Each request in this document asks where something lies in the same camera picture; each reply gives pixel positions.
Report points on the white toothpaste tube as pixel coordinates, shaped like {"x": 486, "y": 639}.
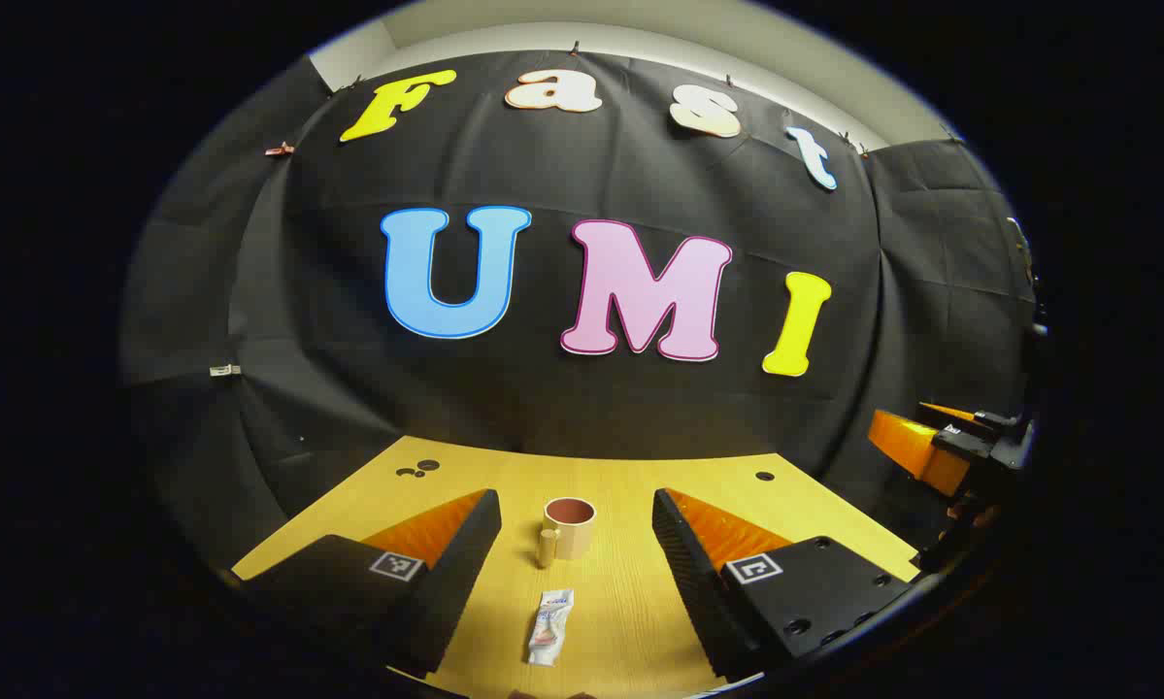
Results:
{"x": 550, "y": 626}

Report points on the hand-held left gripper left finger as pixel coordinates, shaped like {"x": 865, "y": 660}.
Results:
{"x": 455, "y": 573}

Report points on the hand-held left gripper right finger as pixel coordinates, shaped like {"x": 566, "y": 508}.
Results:
{"x": 693, "y": 573}

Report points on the wooden desktop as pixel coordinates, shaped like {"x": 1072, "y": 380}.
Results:
{"x": 620, "y": 602}

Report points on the beige cup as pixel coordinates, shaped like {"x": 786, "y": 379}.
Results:
{"x": 574, "y": 532}

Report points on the white cloth clip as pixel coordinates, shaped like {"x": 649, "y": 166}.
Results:
{"x": 224, "y": 370}

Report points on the red cloth clip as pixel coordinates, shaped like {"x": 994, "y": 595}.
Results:
{"x": 279, "y": 149}

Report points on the black backdrop cloth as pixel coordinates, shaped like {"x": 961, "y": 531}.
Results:
{"x": 582, "y": 408}

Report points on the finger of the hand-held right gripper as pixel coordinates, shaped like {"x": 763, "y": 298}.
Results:
{"x": 916, "y": 451}

